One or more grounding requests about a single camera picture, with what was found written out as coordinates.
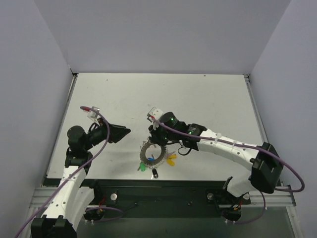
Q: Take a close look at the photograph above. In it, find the yellow key tag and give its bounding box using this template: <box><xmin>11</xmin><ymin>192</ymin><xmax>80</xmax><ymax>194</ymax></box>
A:
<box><xmin>166</xmin><ymin>153</ymin><xmax>177</xmax><ymax>167</ymax></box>

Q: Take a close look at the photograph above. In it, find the green key tag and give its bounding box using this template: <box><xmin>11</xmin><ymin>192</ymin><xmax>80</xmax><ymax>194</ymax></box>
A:
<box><xmin>137</xmin><ymin>162</ymin><xmax>146</xmax><ymax>172</ymax></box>

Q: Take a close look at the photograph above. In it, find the key with black tag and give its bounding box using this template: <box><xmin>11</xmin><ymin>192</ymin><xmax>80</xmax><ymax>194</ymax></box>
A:
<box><xmin>152</xmin><ymin>169</ymin><xmax>159</xmax><ymax>179</ymax></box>

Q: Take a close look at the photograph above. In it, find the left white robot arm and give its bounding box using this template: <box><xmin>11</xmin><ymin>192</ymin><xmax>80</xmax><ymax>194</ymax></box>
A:
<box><xmin>30</xmin><ymin>118</ymin><xmax>131</xmax><ymax>238</ymax></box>

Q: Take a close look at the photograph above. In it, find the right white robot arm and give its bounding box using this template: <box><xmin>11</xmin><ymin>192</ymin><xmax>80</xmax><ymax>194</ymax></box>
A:
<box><xmin>147</xmin><ymin>109</ymin><xmax>283</xmax><ymax>197</ymax></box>

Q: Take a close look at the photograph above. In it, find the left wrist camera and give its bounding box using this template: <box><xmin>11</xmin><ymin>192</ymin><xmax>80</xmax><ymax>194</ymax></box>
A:
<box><xmin>80</xmin><ymin>106</ymin><xmax>100</xmax><ymax>122</ymax></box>

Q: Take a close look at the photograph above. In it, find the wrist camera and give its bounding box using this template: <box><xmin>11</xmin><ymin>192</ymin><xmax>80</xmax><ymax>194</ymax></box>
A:
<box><xmin>80</xmin><ymin>106</ymin><xmax>100</xmax><ymax>122</ymax></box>
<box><xmin>147</xmin><ymin>107</ymin><xmax>163</xmax><ymax>130</ymax></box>

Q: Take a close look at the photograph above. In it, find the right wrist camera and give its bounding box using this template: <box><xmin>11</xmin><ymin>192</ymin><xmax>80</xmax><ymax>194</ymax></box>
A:
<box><xmin>147</xmin><ymin>107</ymin><xmax>163</xmax><ymax>130</ymax></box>

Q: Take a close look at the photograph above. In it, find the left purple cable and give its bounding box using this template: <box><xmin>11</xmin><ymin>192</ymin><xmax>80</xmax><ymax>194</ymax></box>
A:
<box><xmin>13</xmin><ymin>106</ymin><xmax>111</xmax><ymax>238</ymax></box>

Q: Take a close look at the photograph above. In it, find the purple cable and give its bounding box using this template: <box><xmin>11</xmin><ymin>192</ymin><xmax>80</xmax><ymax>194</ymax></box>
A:
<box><xmin>13</xmin><ymin>106</ymin><xmax>111</xmax><ymax>238</ymax></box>
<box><xmin>148</xmin><ymin>116</ymin><xmax>305</xmax><ymax>225</ymax></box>

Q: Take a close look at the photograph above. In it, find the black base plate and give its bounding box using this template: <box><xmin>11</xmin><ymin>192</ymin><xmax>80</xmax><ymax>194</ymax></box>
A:
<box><xmin>41</xmin><ymin>178</ymin><xmax>251</xmax><ymax>225</ymax></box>

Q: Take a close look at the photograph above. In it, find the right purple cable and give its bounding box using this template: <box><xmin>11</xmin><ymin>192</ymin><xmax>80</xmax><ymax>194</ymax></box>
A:
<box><xmin>148</xmin><ymin>116</ymin><xmax>305</xmax><ymax>225</ymax></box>

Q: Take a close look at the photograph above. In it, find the aluminium frame rail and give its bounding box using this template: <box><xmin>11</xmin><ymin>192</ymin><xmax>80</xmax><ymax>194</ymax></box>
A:
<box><xmin>32</xmin><ymin>73</ymin><xmax>295</xmax><ymax>217</ymax></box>

